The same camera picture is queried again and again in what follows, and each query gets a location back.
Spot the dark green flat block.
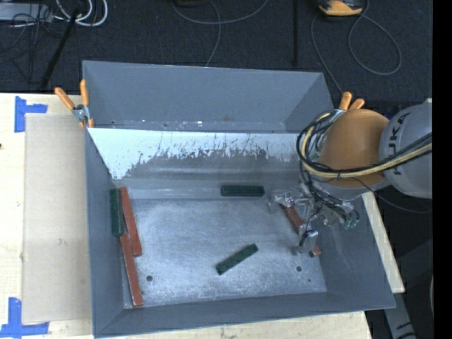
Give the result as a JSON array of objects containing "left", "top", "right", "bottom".
[
  {"left": 215, "top": 243, "right": 260, "bottom": 276},
  {"left": 109, "top": 188, "right": 126, "bottom": 238},
  {"left": 220, "top": 184, "right": 266, "bottom": 198}
]

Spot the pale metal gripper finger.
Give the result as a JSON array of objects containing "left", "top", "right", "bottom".
[
  {"left": 266, "top": 193, "right": 297, "bottom": 214},
  {"left": 292, "top": 230, "right": 319, "bottom": 256}
]

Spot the red-brown flat block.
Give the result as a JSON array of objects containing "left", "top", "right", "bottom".
[
  {"left": 119, "top": 186, "right": 143, "bottom": 258},
  {"left": 119, "top": 232, "right": 145, "bottom": 308},
  {"left": 280, "top": 203, "right": 322, "bottom": 258}
]

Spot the grey metal bin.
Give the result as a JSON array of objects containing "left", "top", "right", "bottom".
[{"left": 81, "top": 60, "right": 397, "bottom": 338}]

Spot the pale cardboard board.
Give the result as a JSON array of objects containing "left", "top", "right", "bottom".
[{"left": 21, "top": 114, "right": 93, "bottom": 325}]

